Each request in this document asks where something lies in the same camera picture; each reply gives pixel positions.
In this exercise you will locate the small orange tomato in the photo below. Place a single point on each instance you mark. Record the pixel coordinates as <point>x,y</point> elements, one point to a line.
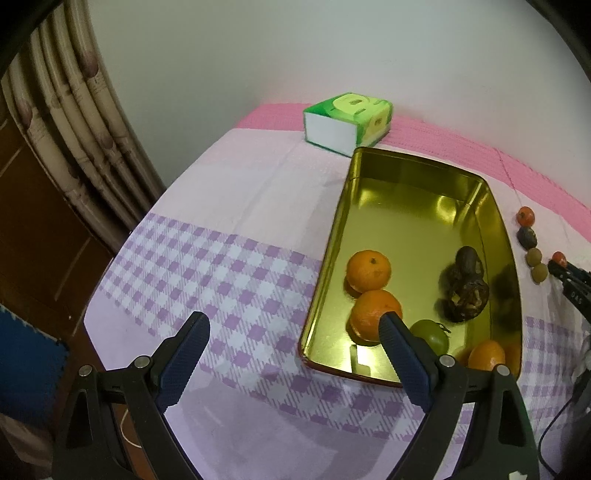
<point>487,356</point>

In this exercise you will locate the small red tomato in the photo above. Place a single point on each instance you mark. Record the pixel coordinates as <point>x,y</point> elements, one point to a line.
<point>525,216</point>
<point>558,258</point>

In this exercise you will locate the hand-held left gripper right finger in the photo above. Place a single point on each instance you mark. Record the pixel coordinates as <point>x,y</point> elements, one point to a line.
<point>402,353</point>

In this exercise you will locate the purple checked tablecloth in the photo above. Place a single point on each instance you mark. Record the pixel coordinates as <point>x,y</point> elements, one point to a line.
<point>258,212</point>

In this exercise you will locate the large dark passion fruit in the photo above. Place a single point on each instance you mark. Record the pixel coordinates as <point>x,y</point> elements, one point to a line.
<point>465,297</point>
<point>467,261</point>

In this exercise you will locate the orange mandarin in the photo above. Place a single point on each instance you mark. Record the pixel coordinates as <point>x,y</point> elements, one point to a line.
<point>369,314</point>
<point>368,271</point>

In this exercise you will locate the beige patterned curtain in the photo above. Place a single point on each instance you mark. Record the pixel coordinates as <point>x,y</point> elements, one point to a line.
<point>69,115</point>

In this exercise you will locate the brown wooden door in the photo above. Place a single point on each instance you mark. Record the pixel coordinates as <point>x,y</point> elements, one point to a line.
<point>41,230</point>

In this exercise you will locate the pink ribbed mat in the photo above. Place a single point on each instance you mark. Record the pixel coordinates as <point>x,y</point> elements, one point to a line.
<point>443,138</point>

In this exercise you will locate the green tissue pack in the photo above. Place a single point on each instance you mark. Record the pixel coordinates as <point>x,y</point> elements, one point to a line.
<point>351,120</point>

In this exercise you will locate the small dark passion fruit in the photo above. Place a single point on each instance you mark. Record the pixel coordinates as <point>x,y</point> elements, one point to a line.
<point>527,237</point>

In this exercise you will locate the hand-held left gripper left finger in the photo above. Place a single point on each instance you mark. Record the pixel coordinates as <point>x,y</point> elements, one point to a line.
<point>184,360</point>

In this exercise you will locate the small green plum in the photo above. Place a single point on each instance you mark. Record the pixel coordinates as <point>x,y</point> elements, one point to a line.
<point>539,273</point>
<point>535,256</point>

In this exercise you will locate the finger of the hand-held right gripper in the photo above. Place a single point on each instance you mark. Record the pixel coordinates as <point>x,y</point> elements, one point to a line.
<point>570,274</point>

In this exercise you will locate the green tomato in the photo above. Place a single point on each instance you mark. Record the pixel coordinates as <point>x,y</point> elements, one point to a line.
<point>435,337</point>

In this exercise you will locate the gold metal tin tray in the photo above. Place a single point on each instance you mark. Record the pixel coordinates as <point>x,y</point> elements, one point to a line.
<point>406,221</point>

